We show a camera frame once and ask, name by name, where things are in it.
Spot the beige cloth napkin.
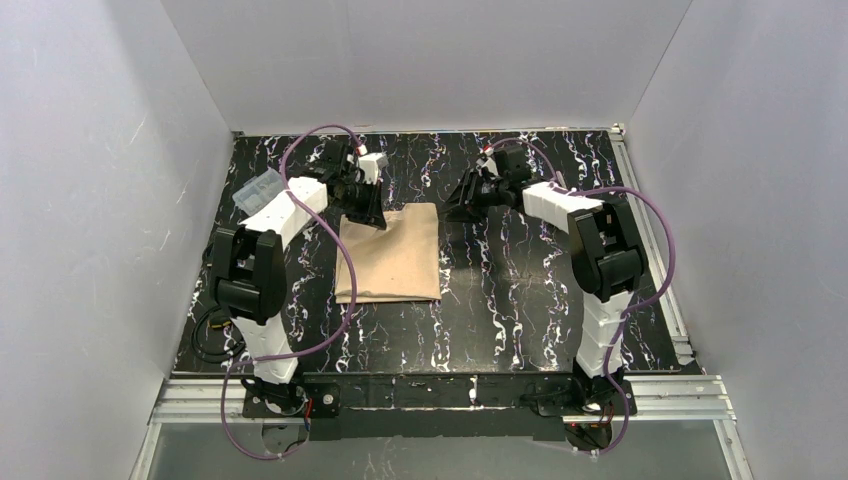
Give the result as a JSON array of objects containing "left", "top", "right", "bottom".
[{"left": 334, "top": 203, "right": 441, "bottom": 304}]

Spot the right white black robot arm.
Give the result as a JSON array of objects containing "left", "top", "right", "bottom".
[{"left": 438, "top": 140, "right": 648, "bottom": 379}]

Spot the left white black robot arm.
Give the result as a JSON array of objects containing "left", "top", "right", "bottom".
[{"left": 210, "top": 141, "right": 388, "bottom": 385}]

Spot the clear plastic screw box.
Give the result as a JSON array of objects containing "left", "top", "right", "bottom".
[{"left": 232, "top": 169, "right": 283, "bottom": 216}]

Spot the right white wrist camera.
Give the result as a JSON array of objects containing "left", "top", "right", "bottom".
[{"left": 476, "top": 146, "right": 500, "bottom": 178}]

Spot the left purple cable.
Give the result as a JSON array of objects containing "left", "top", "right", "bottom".
[{"left": 219, "top": 124, "right": 370, "bottom": 462}]

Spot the purple cable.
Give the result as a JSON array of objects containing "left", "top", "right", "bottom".
[
  {"left": 483, "top": 137, "right": 677, "bottom": 458},
  {"left": 219, "top": 124, "right": 370, "bottom": 462}
]

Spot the black coiled cable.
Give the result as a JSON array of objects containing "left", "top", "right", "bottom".
[{"left": 190, "top": 245, "right": 253, "bottom": 366}]

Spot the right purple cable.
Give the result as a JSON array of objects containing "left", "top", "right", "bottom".
[{"left": 483, "top": 137, "right": 677, "bottom": 458}]

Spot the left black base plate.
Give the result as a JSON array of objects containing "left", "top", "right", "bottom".
[{"left": 240, "top": 377, "right": 341, "bottom": 419}]

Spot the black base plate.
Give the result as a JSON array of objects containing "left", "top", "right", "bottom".
[
  {"left": 240, "top": 377, "right": 341, "bottom": 419},
  {"left": 520, "top": 376, "right": 638, "bottom": 419}
]

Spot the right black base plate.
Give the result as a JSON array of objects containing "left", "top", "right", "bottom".
[{"left": 520, "top": 376, "right": 638, "bottom": 419}]

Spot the aluminium frame rail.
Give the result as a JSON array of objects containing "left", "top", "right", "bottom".
[{"left": 151, "top": 374, "right": 736, "bottom": 423}]

